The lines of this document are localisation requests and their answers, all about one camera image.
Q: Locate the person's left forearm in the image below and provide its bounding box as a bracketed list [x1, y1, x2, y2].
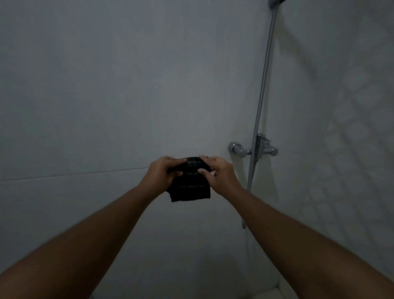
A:
[0, 184, 154, 299]

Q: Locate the person's right hand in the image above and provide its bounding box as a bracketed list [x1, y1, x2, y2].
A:
[197, 155, 242, 196]

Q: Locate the person's left hand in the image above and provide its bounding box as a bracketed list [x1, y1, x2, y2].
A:
[139, 156, 188, 197]

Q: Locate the chrome shower mixer valve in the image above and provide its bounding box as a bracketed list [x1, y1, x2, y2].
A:
[229, 134, 279, 163]

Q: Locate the black striped cloth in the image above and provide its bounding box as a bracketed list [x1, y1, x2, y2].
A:
[166, 157, 212, 203]

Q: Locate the person's right forearm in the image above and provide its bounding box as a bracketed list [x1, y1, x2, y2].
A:
[227, 187, 394, 299]

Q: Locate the silver shower hose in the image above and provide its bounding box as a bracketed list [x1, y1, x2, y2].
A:
[242, 7, 279, 229]

